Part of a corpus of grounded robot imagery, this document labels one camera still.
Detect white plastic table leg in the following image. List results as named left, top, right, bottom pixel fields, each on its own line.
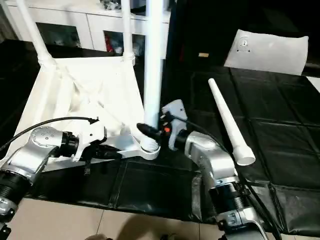
left=14, top=0, right=54, bottom=67
left=139, top=0, right=167, bottom=154
left=121, top=0, right=136, bottom=62
left=207, top=77, right=257, bottom=167

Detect black work mat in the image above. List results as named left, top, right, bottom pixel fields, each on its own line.
left=0, top=39, right=320, bottom=237

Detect black cabinet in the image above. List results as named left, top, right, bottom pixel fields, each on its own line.
left=166, top=0, right=320, bottom=73

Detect white flat panel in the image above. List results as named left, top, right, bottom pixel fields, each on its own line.
left=223, top=28, right=310, bottom=76

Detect white glass-door cabinet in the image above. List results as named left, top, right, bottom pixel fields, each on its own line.
left=0, top=0, right=171, bottom=59

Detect clear small items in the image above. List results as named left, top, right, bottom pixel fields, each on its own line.
left=99, top=0, right=124, bottom=11

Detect white sheet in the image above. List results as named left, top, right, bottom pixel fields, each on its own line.
left=307, top=75, right=320, bottom=94

